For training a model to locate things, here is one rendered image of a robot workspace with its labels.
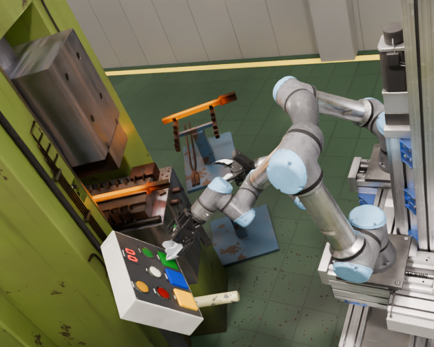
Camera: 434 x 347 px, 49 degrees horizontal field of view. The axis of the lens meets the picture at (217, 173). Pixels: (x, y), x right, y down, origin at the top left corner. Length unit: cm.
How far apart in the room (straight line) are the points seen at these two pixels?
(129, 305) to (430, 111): 103
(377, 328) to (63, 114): 162
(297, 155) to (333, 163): 211
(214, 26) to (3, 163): 358
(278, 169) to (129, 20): 425
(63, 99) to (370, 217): 109
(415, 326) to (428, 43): 91
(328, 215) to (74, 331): 132
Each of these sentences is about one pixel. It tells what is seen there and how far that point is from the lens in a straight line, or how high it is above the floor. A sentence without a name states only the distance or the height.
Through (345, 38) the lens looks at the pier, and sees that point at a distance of 434.
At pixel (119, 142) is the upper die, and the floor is 127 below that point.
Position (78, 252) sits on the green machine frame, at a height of 114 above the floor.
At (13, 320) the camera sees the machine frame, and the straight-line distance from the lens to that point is 221.
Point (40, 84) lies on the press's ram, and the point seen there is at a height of 168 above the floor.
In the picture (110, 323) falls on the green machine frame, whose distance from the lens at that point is 218.
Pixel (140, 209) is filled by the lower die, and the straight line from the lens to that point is 207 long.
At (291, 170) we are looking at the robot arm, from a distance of 128.
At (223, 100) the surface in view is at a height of 94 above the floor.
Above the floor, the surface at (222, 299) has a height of 64.
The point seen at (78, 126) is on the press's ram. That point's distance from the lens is 175.
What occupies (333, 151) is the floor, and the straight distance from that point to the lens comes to 349.
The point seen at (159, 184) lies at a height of 101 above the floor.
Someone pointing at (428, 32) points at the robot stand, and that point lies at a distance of 134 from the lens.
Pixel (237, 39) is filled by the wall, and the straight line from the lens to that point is 486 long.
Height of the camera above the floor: 227
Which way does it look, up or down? 39 degrees down
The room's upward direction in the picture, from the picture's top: 24 degrees counter-clockwise
